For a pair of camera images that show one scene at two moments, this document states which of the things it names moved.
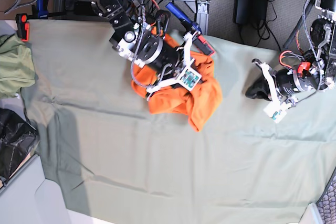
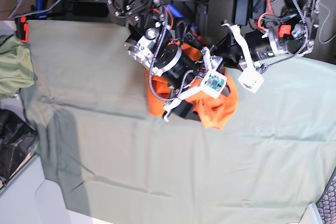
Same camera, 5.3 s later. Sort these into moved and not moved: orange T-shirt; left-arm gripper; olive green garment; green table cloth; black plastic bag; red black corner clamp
Moved: left-arm gripper; orange T-shirt
Not moved: red black corner clamp; black plastic bag; olive green garment; green table cloth
